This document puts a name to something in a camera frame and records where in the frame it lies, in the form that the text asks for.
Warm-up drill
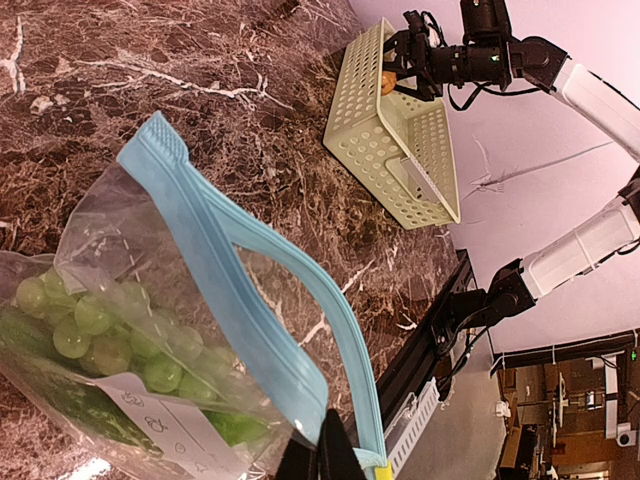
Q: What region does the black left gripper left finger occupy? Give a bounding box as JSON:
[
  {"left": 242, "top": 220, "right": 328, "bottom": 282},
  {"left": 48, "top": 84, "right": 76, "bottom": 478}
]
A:
[{"left": 274, "top": 439, "right": 319, "bottom": 480}]

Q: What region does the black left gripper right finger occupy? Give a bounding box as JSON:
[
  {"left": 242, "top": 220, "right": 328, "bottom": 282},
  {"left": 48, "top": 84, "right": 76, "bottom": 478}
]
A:
[{"left": 319, "top": 409, "right": 366, "bottom": 480}]

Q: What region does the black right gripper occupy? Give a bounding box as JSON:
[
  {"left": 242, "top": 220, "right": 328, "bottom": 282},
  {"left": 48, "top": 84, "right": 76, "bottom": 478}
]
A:
[{"left": 382, "top": 30, "right": 443, "bottom": 102}]

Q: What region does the orange food item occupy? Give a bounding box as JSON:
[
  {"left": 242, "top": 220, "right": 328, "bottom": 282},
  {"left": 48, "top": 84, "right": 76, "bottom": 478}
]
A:
[{"left": 381, "top": 71, "right": 398, "bottom": 96}]

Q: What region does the clear zip top bag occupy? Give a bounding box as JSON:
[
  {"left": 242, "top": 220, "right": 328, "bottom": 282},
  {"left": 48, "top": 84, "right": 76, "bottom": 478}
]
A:
[{"left": 1, "top": 113, "right": 393, "bottom": 479}]

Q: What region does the bunch of green grapes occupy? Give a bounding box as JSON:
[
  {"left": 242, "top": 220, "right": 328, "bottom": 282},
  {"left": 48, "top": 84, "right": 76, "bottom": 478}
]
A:
[{"left": 14, "top": 267, "right": 271, "bottom": 449}]

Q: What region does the green leafy vegetable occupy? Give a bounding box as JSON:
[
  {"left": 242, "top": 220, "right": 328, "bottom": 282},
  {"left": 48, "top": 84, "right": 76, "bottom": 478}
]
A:
[{"left": 1, "top": 307, "right": 162, "bottom": 458}]

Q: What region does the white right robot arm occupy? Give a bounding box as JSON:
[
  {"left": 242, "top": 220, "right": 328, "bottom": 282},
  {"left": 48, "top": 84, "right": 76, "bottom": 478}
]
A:
[{"left": 449, "top": 1, "right": 639, "bottom": 352}]

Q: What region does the cream perforated plastic basket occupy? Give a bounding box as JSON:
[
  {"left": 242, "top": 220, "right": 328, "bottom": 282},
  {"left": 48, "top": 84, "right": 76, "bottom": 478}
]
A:
[{"left": 323, "top": 19, "right": 461, "bottom": 229}]

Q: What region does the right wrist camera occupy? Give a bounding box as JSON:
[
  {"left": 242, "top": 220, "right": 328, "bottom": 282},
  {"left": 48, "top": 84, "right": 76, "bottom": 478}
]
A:
[{"left": 403, "top": 10, "right": 441, "bottom": 35}]

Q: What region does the white slotted cable duct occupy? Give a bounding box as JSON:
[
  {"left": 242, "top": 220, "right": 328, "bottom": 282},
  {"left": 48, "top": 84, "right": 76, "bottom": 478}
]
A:
[{"left": 385, "top": 378, "right": 440, "bottom": 477}]

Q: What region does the black front table rail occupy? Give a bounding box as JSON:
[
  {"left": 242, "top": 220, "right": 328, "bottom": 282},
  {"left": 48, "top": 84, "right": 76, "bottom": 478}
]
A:
[{"left": 377, "top": 250, "right": 480, "bottom": 428}]

